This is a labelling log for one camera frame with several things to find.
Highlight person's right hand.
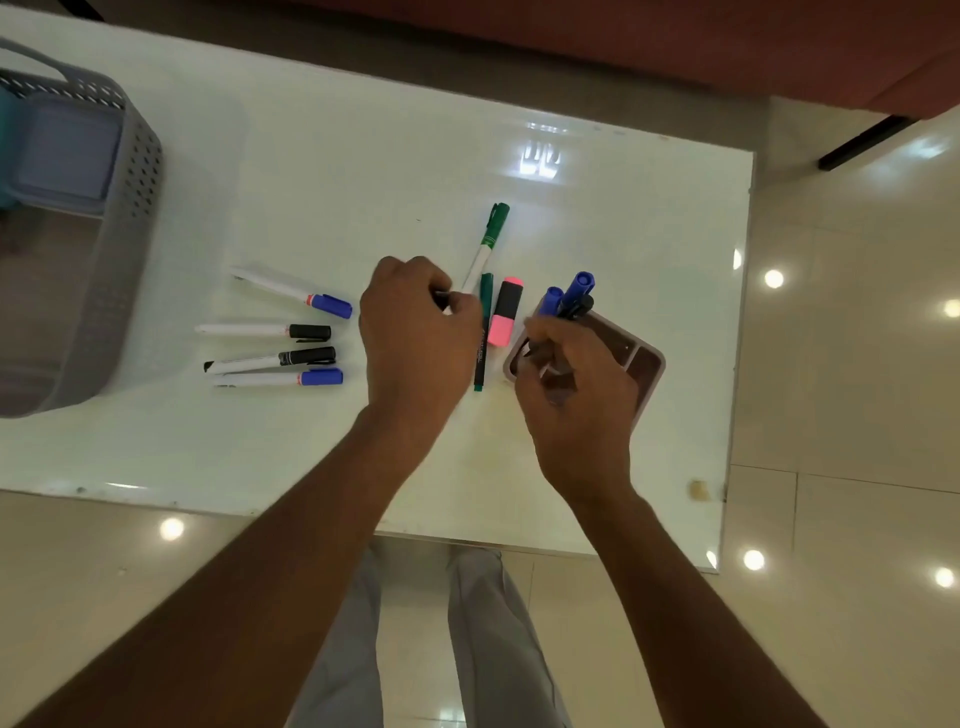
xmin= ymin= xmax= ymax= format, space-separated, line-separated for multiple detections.
xmin=513 ymin=314 xmax=643 ymax=505

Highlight white marker green cap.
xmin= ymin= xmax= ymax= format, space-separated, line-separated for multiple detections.
xmin=458 ymin=201 xmax=512 ymax=295

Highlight grey perforated plastic basket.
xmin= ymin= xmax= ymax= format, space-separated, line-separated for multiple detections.
xmin=0 ymin=37 xmax=165 ymax=420

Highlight person's right forearm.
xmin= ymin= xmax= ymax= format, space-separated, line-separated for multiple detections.
xmin=573 ymin=483 xmax=826 ymax=728

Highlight red fabric sofa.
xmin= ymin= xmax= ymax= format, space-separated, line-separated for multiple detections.
xmin=58 ymin=0 xmax=960 ymax=172

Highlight pink desk organizer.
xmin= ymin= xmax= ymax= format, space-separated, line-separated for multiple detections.
xmin=502 ymin=296 xmax=667 ymax=433

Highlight person's left forearm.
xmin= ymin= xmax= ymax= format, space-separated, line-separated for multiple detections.
xmin=14 ymin=408 xmax=451 ymax=728

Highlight person's left hand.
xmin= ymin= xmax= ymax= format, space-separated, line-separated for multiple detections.
xmin=358 ymin=255 xmax=485 ymax=451

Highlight person's grey trousers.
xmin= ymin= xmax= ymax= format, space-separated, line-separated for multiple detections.
xmin=288 ymin=543 xmax=575 ymax=728

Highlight pink highlighter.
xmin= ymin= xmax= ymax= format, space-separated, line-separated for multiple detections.
xmin=486 ymin=276 xmax=526 ymax=348

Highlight blue-grey plastic box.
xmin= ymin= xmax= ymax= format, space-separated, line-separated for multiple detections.
xmin=0 ymin=93 xmax=125 ymax=219

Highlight teal box with white lid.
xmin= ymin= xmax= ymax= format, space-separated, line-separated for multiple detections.
xmin=0 ymin=86 xmax=20 ymax=211

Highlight white table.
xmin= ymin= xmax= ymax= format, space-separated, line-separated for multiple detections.
xmin=0 ymin=3 xmax=755 ymax=575

